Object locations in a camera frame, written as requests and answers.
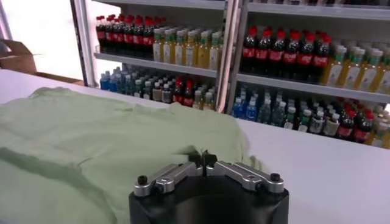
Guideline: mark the clear green water bottle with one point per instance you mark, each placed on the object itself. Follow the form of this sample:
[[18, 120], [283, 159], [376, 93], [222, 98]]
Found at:
[[129, 87], [278, 114], [121, 86], [264, 111]]

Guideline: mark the open cardboard box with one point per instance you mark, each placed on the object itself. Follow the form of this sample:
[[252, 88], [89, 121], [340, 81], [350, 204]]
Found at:
[[18, 61]]

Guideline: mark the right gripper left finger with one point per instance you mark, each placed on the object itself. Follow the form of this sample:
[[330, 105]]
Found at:
[[170, 176]]

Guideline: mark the white cap dark tea bottle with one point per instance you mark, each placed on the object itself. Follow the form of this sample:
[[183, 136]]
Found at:
[[317, 122], [157, 92], [330, 125], [289, 118], [147, 90], [138, 89], [304, 120], [166, 93]]

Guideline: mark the red cap cola bottle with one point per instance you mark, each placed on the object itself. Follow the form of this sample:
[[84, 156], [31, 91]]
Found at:
[[291, 58], [118, 36], [109, 35], [276, 56], [362, 130], [305, 59], [320, 61], [101, 35], [178, 91], [189, 92], [262, 54], [249, 52], [345, 127], [148, 40], [128, 37], [137, 39]]

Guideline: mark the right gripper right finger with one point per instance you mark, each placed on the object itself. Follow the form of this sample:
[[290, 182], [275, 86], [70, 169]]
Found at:
[[243, 175]]

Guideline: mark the green polo shirt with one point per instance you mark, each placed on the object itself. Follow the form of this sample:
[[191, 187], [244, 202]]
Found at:
[[91, 137]]

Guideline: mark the blue water bottle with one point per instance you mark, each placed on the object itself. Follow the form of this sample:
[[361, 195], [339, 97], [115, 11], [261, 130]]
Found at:
[[251, 110], [104, 82], [238, 107], [113, 83]]

